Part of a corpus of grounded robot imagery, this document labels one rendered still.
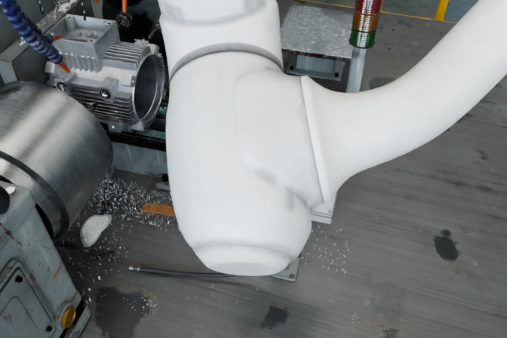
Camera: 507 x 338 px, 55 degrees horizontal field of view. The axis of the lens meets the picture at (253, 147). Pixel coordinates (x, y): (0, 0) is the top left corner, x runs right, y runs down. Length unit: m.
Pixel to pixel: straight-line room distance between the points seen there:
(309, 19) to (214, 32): 1.18
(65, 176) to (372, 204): 0.68
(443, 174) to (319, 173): 0.95
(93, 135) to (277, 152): 0.61
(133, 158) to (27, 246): 0.47
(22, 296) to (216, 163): 0.51
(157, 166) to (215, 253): 0.85
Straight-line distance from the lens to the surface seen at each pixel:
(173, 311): 1.00
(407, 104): 0.37
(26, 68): 1.09
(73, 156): 0.87
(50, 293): 0.89
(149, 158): 1.17
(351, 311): 1.00
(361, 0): 1.19
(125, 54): 1.08
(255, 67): 0.38
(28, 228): 0.78
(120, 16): 1.29
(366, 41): 1.23
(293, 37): 1.48
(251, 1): 0.41
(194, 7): 0.40
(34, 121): 0.87
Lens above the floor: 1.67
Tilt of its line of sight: 43 degrees down
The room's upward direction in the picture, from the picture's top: straight up
